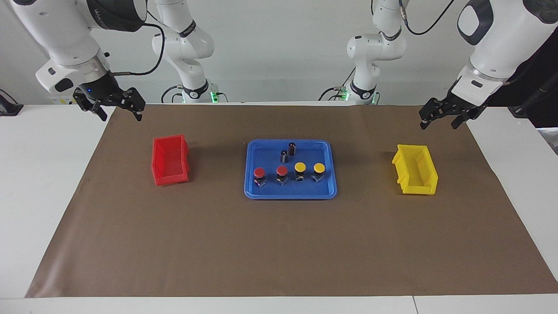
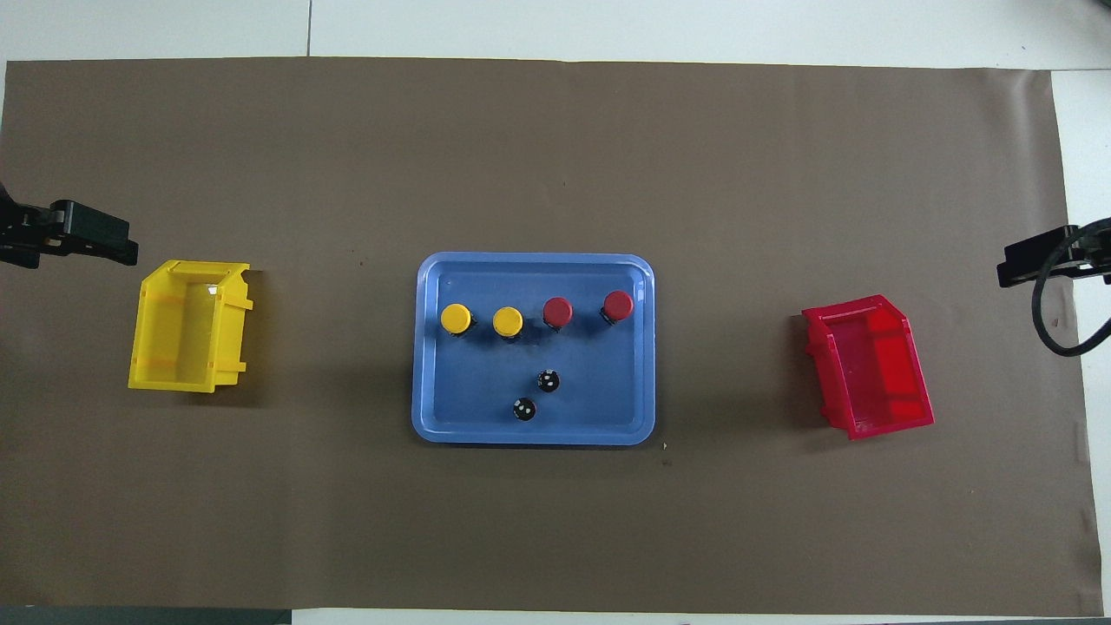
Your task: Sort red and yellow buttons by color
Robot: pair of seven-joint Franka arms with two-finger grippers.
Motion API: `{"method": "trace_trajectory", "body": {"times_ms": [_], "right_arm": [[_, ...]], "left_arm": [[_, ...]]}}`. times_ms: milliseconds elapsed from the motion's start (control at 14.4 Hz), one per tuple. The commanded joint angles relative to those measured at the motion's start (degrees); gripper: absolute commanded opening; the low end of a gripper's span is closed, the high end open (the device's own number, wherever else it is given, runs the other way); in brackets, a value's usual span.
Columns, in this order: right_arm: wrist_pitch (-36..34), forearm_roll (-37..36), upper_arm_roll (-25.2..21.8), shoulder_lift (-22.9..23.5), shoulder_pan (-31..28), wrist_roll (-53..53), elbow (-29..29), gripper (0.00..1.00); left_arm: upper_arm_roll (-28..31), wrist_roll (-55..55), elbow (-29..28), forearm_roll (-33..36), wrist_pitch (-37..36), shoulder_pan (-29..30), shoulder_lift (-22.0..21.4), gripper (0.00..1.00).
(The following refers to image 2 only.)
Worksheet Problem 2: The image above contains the yellow plastic bin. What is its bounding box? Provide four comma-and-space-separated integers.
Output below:
128, 260, 254, 394

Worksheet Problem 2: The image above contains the brown table mat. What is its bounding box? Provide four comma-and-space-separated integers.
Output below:
0, 56, 1093, 617

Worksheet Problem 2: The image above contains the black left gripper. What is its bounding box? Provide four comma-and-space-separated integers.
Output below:
0, 181, 140, 269

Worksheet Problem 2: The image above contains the red plastic bin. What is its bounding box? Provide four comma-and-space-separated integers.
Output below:
800, 294, 936, 441

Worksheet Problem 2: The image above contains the blue plastic tray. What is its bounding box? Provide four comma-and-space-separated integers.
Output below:
411, 252, 656, 447

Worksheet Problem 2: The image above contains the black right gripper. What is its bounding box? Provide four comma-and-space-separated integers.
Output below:
996, 217, 1111, 288

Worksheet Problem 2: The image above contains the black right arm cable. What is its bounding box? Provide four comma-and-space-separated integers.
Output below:
1030, 220, 1111, 358

